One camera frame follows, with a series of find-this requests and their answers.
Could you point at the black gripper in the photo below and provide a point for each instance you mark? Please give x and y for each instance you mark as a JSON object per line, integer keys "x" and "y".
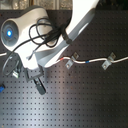
{"x": 35, "y": 74}

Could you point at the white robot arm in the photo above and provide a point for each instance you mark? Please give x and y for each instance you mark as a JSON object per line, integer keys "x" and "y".
{"x": 35, "y": 42}

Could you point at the black robot wiring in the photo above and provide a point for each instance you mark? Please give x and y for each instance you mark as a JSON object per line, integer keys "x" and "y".
{"x": 46, "y": 33}

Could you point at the black ring camera mount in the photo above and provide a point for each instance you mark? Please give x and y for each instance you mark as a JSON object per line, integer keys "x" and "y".
{"x": 12, "y": 66}

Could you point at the left metal cable clip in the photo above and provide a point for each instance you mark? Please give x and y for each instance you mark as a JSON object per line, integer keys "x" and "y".
{"x": 70, "y": 61}

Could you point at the metal cable clip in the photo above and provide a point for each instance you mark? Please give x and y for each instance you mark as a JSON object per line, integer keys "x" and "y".
{"x": 109, "y": 61}
{"x": 70, "y": 61}

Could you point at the right metal cable clip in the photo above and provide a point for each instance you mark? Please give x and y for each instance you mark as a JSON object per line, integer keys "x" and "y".
{"x": 109, "y": 61}

